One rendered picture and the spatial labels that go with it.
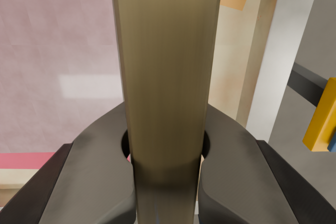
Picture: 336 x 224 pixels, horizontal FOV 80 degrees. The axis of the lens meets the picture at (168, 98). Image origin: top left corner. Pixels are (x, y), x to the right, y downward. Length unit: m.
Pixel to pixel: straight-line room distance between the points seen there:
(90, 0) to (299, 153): 1.95
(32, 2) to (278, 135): 1.73
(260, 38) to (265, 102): 0.08
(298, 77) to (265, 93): 0.26
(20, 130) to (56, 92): 0.09
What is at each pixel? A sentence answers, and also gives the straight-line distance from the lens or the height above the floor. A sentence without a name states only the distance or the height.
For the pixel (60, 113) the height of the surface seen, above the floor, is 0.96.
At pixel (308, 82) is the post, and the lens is 0.51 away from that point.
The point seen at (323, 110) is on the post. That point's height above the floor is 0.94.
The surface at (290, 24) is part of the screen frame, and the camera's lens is 0.25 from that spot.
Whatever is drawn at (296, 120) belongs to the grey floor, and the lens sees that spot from 1.80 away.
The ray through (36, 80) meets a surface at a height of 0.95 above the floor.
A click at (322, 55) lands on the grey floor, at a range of 1.62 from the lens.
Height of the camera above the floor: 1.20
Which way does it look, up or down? 61 degrees down
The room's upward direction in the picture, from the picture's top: 175 degrees clockwise
